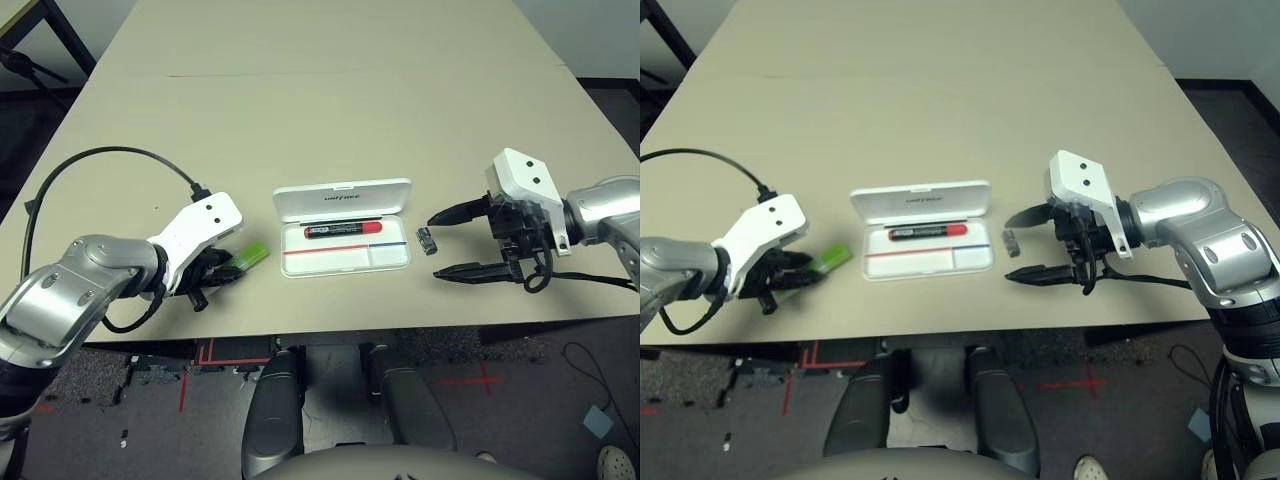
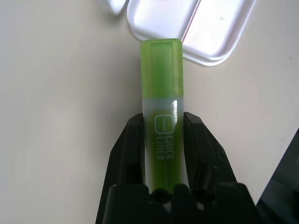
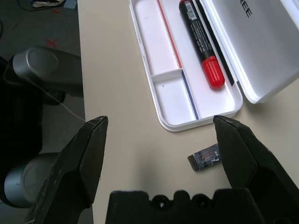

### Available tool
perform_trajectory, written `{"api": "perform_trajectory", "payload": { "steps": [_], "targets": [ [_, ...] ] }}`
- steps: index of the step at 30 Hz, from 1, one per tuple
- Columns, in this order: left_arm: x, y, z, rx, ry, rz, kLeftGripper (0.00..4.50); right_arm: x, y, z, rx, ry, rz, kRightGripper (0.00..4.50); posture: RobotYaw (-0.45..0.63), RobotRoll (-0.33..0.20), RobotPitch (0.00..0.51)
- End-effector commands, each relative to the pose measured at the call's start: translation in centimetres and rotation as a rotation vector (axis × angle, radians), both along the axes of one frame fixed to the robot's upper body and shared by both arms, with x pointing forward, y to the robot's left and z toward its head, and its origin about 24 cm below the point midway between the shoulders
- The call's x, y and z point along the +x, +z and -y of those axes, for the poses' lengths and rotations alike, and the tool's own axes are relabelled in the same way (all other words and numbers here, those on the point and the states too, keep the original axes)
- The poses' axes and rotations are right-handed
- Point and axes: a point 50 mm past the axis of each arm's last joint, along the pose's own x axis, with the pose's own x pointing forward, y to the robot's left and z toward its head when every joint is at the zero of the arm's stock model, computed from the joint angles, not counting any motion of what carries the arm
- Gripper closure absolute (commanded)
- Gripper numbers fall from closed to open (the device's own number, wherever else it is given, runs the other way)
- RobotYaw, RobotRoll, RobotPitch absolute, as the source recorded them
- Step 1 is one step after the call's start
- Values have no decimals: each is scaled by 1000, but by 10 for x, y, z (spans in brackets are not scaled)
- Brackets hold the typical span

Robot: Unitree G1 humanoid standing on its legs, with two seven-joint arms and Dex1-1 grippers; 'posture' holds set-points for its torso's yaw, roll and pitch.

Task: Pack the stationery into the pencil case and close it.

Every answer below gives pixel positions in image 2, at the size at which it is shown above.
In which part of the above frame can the green highlighter pen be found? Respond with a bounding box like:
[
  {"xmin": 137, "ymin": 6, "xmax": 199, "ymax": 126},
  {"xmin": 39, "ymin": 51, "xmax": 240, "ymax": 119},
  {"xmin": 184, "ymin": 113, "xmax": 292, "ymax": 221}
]
[{"xmin": 139, "ymin": 38, "xmax": 189, "ymax": 194}]

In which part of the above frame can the white plastic pencil case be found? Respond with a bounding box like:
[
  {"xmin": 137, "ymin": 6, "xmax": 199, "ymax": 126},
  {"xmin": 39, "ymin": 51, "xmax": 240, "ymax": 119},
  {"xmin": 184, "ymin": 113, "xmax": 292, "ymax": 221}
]
[{"xmin": 102, "ymin": 0, "xmax": 257, "ymax": 68}]

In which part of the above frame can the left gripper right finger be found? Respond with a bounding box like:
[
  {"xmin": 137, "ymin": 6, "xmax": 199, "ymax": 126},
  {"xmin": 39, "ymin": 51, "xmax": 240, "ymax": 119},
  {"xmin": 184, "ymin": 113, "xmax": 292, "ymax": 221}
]
[{"xmin": 183, "ymin": 111, "xmax": 238, "ymax": 188}]

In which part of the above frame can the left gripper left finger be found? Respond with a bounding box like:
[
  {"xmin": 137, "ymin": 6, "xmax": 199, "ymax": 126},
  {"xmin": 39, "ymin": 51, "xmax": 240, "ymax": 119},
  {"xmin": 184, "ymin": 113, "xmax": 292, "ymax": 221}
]
[{"xmin": 109, "ymin": 112, "xmax": 146, "ymax": 187}]

